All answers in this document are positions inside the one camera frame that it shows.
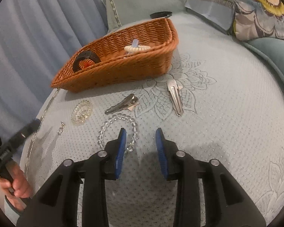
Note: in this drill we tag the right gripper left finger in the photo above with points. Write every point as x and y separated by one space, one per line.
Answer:
56 202

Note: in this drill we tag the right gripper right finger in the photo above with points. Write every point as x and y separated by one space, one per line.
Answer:
226 202

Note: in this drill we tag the small silver earring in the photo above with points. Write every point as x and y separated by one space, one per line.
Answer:
61 128

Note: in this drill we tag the silver snap hair clip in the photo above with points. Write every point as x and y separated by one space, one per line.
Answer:
173 90

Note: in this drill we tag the dark metal alligator clip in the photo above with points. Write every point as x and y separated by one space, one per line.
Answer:
128 103

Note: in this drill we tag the black watch band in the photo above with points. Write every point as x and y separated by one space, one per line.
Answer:
82 56

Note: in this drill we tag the red hair clip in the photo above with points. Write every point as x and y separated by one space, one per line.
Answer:
87 64

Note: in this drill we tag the left hand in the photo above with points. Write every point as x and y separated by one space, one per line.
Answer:
19 188

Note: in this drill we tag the blue curtain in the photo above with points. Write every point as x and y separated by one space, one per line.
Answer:
36 38

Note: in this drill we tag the teal cushion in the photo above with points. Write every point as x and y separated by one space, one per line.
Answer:
271 50

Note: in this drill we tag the orange wicker basket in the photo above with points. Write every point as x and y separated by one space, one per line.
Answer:
137 52

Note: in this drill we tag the large floral pillow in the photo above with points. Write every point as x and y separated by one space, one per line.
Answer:
258 19

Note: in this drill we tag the striped blue folded blanket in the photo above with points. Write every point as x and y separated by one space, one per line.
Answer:
217 13

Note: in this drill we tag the teal sofa armrest cover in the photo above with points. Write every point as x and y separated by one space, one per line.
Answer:
122 12

